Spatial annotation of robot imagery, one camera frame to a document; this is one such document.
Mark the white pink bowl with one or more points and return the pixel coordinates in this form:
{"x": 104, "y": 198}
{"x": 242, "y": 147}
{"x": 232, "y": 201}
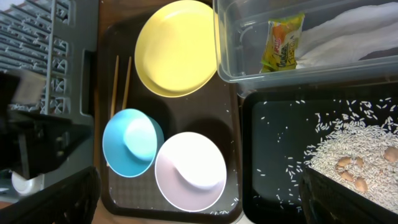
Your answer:
{"x": 190, "y": 172}

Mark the clear plastic bin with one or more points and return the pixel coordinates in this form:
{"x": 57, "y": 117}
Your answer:
{"x": 241, "y": 29}

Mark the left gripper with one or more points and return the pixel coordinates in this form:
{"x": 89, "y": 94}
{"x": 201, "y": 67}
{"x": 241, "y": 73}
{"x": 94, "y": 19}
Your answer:
{"x": 34, "y": 144}

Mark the brown serving tray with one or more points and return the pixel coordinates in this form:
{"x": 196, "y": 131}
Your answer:
{"x": 211, "y": 111}

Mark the small white cup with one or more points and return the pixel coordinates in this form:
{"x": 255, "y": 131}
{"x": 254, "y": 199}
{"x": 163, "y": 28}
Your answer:
{"x": 27, "y": 187}

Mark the blue bowl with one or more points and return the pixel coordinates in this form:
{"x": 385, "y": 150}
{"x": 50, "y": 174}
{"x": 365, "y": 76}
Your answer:
{"x": 131, "y": 140}

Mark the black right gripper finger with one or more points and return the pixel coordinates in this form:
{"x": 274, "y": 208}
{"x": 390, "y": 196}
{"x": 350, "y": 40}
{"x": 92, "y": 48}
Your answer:
{"x": 326, "y": 201}

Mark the rice and peanut waste pile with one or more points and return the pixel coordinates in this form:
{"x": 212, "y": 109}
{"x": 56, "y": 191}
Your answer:
{"x": 362, "y": 158}

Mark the grey dish rack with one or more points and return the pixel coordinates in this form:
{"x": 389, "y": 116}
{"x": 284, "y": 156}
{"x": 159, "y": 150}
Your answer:
{"x": 55, "y": 39}

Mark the yellow plate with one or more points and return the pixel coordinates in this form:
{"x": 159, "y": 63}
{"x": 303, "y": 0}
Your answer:
{"x": 175, "y": 52}

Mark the black waste tray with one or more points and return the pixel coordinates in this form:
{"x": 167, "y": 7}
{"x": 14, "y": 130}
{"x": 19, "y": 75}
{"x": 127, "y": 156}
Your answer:
{"x": 279, "y": 130}

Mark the white paper napkin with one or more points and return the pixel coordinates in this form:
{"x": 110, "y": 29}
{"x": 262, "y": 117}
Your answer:
{"x": 349, "y": 36}

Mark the yellow green snack wrapper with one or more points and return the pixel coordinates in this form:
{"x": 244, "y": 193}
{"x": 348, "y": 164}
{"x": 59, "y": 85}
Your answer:
{"x": 282, "y": 41}

